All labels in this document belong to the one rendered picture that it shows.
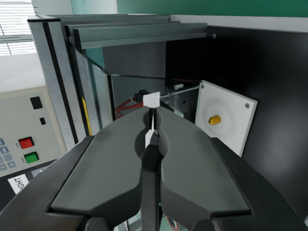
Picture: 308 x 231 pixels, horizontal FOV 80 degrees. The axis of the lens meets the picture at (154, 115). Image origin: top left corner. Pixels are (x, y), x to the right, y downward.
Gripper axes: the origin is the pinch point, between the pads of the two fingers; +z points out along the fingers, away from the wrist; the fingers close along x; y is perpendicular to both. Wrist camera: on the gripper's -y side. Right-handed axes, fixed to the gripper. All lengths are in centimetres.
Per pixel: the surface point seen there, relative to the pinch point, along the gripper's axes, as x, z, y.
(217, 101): 14.9, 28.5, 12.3
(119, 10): -17, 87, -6
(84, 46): -11.7, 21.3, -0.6
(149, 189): -0.2, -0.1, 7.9
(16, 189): -29.3, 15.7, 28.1
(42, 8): -312, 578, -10
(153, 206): 0.2, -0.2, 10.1
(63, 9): -266, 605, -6
